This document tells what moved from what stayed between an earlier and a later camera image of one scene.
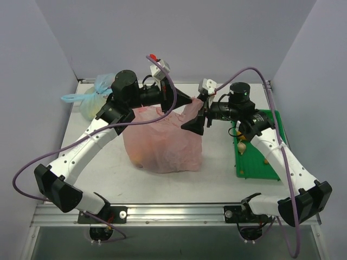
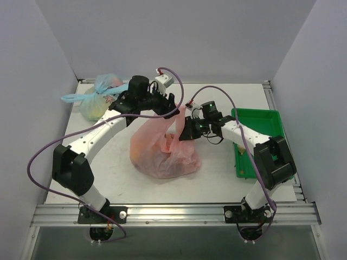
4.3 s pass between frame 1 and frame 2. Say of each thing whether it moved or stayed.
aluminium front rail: stayed
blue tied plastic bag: stayed
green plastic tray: stayed
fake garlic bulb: stayed
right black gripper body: moved
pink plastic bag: moved
